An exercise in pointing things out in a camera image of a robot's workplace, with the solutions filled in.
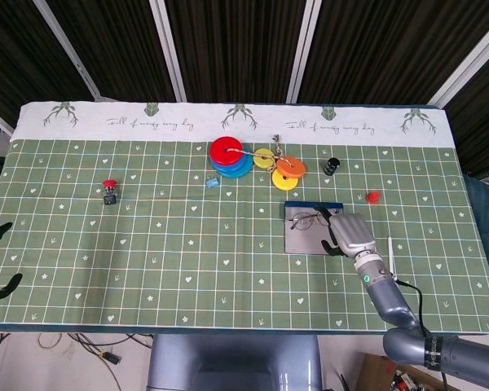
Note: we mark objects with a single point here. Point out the cardboard box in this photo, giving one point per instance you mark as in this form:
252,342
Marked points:
375,370

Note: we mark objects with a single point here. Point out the grey metal support bar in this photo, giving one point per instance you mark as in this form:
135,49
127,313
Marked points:
169,53
468,65
69,53
300,53

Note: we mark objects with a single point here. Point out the black cylinder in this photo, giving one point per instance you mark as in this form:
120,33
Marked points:
331,166

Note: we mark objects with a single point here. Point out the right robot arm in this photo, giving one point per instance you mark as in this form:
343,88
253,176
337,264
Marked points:
385,297

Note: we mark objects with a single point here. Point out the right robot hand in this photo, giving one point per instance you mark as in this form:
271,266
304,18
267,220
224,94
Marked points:
352,234

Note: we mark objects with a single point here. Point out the blue glasses case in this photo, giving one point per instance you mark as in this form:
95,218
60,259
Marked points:
305,240

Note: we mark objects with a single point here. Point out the black plug with yellow tag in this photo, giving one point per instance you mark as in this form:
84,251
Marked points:
111,358

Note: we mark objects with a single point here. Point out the blue binder clip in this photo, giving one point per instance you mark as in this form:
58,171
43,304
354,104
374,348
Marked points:
212,183

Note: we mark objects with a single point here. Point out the white stick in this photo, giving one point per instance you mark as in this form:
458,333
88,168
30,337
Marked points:
390,252

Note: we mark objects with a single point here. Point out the red emergency stop button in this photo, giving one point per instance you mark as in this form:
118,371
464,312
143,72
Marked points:
110,184

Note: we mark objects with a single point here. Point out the thin-framed eyeglasses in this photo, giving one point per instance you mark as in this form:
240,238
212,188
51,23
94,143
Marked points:
301,222

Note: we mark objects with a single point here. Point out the dark pleated curtain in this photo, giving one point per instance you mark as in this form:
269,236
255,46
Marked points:
244,49

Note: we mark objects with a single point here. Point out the green grid tablecloth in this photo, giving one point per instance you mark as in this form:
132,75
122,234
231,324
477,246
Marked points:
187,244

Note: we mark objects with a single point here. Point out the red plastic cap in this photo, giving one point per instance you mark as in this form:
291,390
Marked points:
373,197

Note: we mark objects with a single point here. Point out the grey-blue robot torso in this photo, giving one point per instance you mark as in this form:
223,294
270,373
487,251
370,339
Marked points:
228,358

